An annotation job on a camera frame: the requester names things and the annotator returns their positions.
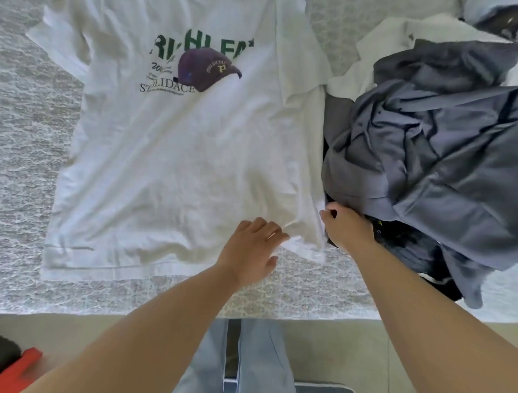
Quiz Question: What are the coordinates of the person's right hand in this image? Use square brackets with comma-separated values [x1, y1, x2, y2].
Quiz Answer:
[319, 202, 377, 256]

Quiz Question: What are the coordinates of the person's left hand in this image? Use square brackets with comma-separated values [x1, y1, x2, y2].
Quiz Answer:
[217, 217, 290, 291]

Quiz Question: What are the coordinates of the dark grey garment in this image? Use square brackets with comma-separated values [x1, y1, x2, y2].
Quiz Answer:
[322, 40, 518, 309]

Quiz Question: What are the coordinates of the white garment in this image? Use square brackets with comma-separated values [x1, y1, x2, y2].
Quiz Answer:
[26, 0, 333, 283]

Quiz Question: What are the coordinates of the white printed t-shirt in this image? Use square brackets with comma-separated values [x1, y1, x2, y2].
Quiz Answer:
[328, 13, 518, 102]

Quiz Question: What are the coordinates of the bed with grey patterned sheet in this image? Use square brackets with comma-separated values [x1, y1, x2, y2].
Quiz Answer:
[0, 0, 518, 322]

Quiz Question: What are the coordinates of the dark purple patterned garment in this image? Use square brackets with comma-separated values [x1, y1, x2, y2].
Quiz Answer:
[478, 4, 518, 42]

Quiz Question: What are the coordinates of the light blue hooded jacket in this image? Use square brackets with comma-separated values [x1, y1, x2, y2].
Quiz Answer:
[461, 0, 518, 25]

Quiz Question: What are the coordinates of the person's left forearm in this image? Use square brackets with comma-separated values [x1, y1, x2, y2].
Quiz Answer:
[24, 263, 244, 393]

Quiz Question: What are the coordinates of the person's right forearm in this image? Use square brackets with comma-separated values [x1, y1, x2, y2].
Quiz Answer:
[352, 239, 518, 393]

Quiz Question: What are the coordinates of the red object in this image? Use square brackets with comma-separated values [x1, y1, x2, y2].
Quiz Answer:
[0, 347, 43, 393]

